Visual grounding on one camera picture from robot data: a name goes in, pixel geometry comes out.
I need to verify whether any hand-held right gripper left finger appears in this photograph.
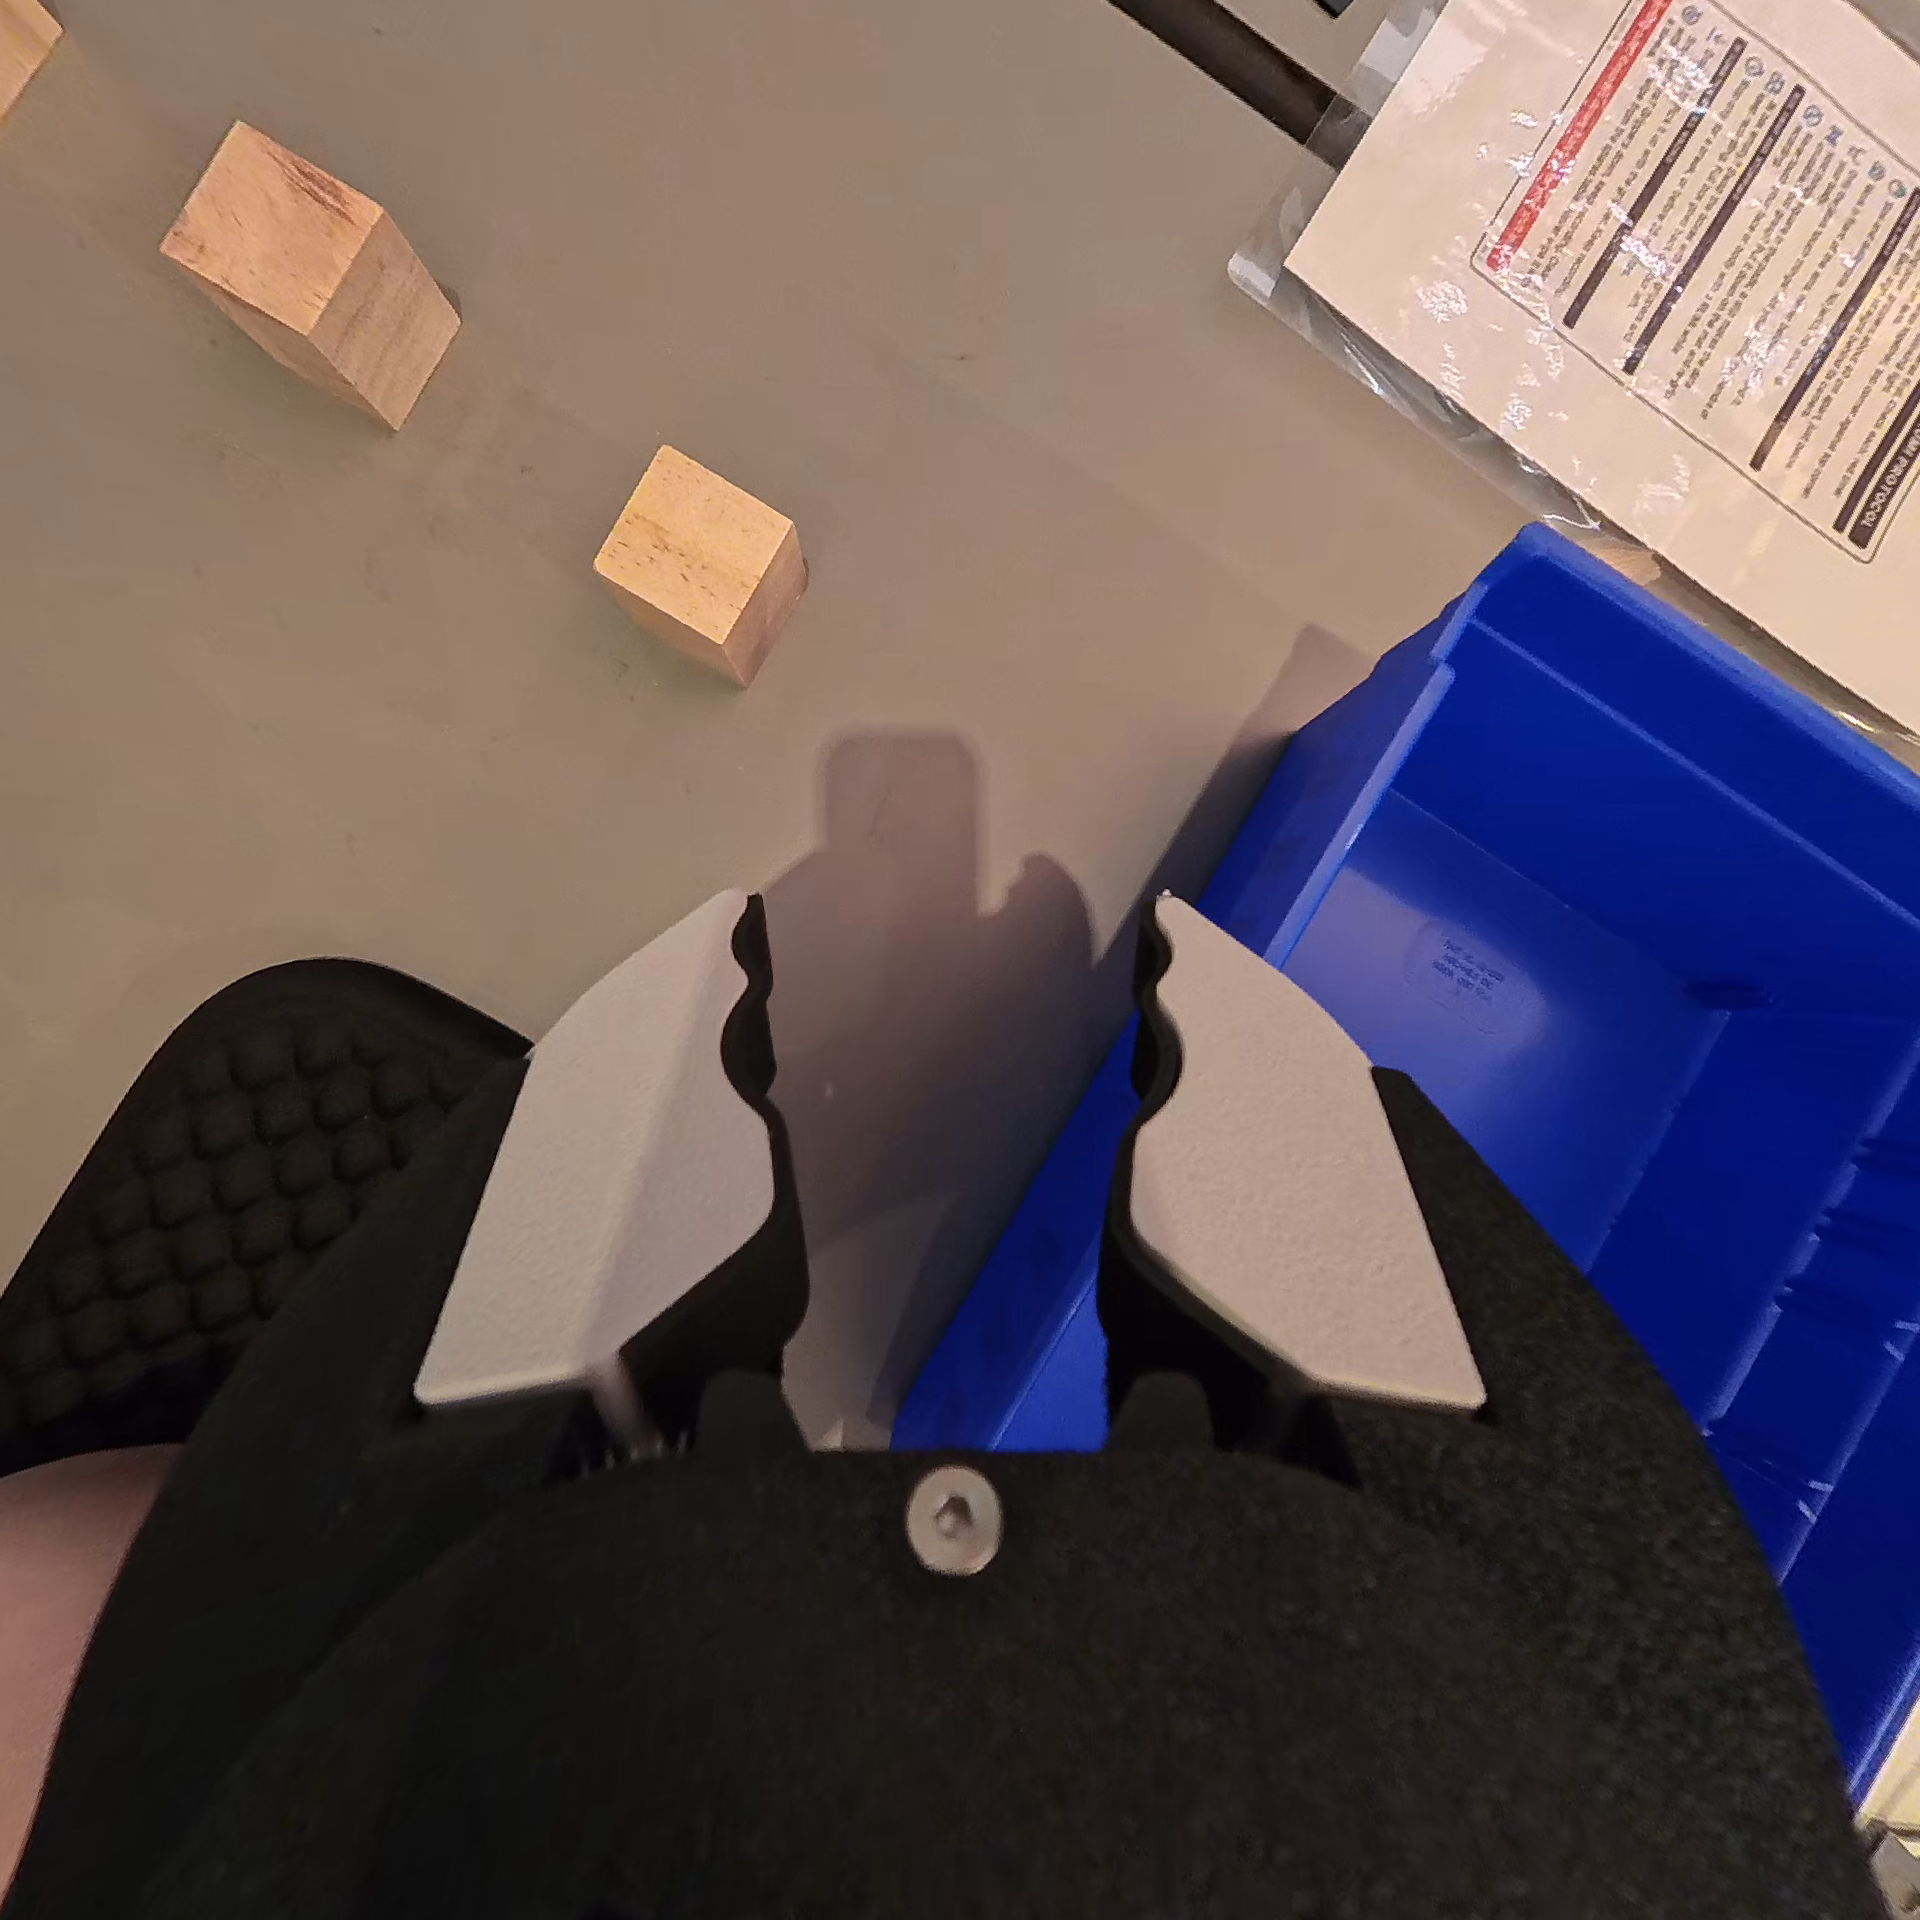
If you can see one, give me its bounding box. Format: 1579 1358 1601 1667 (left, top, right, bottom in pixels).
411 887 812 1456

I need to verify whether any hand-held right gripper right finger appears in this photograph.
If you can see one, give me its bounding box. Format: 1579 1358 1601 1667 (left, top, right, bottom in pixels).
1100 895 1491 1456

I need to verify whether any blue plastic bin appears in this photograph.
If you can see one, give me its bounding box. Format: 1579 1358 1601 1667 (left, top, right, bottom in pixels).
887 519 1920 1819

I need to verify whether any light wooden cube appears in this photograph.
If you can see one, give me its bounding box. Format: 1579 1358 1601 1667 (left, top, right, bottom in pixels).
593 444 809 687
157 118 463 436
0 0 63 122

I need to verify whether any person's right forearm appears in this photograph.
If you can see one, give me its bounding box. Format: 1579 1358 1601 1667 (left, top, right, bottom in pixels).
0 1442 174 1816

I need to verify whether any black quilted wrist rest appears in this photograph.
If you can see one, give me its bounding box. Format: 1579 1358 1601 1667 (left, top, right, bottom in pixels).
0 957 535 1479

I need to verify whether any white printed paper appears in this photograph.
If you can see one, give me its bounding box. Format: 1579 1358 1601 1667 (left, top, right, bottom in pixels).
1228 0 1920 740

